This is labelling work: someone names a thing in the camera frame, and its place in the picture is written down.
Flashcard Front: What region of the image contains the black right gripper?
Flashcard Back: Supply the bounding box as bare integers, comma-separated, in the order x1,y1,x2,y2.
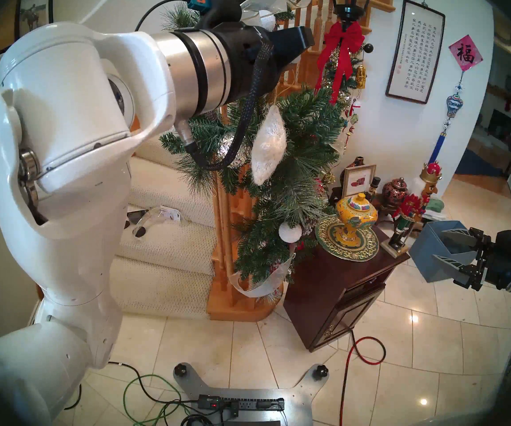
432,228,511,292

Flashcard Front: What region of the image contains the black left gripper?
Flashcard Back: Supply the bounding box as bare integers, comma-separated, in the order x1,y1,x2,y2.
195,0,315,103

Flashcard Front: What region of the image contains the white glitter star ornament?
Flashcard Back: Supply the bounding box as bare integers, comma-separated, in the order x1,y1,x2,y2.
251,105,288,186

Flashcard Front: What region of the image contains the red white hanging ornament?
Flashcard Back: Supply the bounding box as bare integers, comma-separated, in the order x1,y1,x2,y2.
344,99,362,150

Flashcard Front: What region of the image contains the silver faceted ball ornament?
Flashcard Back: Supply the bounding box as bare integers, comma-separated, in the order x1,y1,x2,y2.
218,134,253,169

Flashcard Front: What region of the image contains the blue grey square bin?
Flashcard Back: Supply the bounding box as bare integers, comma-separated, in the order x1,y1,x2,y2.
409,221,479,283

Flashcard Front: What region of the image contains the red velvet bow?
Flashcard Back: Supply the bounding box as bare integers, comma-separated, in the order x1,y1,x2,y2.
315,21,366,104

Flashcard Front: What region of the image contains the tall nutcracker soldier figure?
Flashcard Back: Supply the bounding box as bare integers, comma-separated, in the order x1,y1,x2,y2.
382,162,443,258

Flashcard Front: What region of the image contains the green gold tinsel garland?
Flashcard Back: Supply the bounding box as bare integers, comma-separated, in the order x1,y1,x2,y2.
322,43,368,119

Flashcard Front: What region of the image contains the dark red cloisonne jar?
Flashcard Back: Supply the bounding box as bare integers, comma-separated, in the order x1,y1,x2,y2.
382,177,409,205

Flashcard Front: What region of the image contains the yellow porcelain lidded jar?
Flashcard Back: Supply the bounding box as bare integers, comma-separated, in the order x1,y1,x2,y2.
335,193,378,246

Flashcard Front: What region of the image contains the green pine garland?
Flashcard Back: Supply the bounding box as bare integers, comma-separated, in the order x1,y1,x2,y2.
160,0,349,292

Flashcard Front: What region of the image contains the small framed red picture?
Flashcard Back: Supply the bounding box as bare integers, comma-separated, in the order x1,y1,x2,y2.
342,164,377,198

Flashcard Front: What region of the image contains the framed calligraphy scroll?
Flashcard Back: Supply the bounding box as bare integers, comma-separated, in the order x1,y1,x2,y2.
386,0,446,105

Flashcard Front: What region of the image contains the green gold decorative plate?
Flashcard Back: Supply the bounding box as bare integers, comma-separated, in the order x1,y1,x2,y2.
315,214,379,261

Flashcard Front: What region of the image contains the dark slim vase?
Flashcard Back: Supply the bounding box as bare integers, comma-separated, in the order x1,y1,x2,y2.
340,156,367,184

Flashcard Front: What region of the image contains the dark wood cabinet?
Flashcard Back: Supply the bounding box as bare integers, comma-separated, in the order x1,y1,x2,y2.
283,228,409,352

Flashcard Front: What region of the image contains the blue tassel hanging charm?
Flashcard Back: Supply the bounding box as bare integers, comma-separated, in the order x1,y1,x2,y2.
428,71,464,165

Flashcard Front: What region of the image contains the small white glitter ball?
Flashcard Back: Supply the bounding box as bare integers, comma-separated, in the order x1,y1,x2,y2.
278,222,302,244

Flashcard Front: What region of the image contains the red diamond fu sign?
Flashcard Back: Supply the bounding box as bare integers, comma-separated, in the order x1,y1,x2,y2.
449,35,484,71

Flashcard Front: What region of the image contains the clear plastic packaging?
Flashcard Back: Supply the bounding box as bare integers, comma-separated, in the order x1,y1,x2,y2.
124,205,183,238

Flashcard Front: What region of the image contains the carpeted wooden staircase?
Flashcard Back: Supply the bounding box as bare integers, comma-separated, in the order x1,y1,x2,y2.
109,128,282,322

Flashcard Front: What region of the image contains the framed horse picture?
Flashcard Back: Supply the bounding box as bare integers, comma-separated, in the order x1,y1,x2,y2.
16,0,55,35

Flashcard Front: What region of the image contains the black power strip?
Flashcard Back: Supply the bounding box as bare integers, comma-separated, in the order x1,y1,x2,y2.
198,395,285,413

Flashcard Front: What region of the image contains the black left wrist loop cable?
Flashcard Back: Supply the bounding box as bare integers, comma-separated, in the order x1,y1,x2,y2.
184,41,276,172

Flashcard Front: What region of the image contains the black cable teal connector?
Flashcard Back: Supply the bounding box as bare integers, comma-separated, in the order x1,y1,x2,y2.
135,0,212,32

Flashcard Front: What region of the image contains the red cable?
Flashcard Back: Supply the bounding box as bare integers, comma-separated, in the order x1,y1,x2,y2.
339,330,387,426

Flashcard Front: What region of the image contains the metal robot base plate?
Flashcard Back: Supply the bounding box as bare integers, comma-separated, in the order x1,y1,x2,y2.
173,363,329,426

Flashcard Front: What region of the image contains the black floor cable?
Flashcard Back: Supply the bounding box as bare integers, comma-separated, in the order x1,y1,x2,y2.
62,362,203,412

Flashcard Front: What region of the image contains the green cable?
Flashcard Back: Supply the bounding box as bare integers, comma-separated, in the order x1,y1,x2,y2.
123,375,194,426

